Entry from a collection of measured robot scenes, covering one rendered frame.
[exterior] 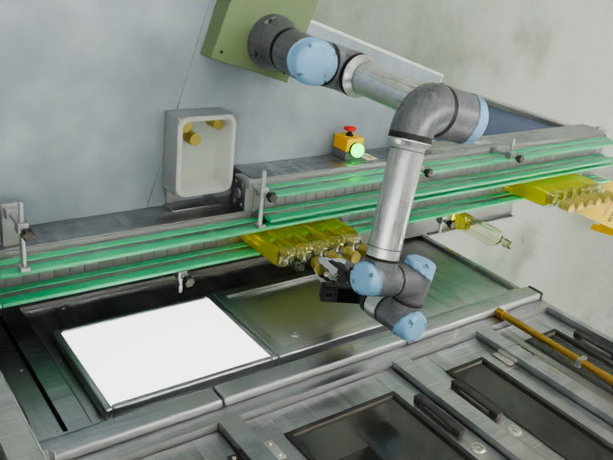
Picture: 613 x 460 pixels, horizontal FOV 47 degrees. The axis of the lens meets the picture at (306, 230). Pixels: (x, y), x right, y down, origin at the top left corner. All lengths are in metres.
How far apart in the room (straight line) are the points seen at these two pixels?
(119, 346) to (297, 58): 0.82
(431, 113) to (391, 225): 0.25
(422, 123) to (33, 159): 0.96
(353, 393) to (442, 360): 0.31
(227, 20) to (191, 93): 0.22
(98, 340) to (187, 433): 0.37
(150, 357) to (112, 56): 0.75
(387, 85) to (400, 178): 0.32
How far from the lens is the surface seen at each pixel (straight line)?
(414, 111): 1.53
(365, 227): 2.27
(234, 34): 1.95
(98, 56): 1.87
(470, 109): 1.62
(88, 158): 1.93
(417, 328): 1.68
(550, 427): 1.80
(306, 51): 1.81
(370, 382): 1.77
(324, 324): 1.89
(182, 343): 1.76
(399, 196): 1.53
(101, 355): 1.73
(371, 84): 1.81
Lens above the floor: 2.46
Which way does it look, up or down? 46 degrees down
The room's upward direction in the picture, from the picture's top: 123 degrees clockwise
